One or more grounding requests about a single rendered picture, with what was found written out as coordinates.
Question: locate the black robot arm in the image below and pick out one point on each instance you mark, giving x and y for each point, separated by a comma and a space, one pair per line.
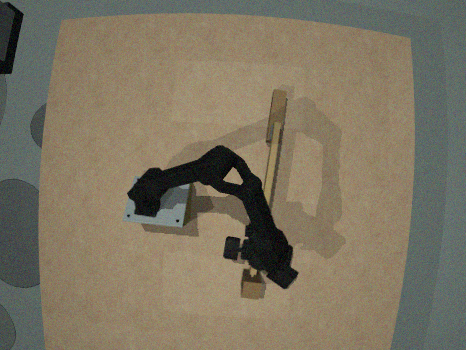
210, 169

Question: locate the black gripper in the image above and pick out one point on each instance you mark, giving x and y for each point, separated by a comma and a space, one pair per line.
232, 248

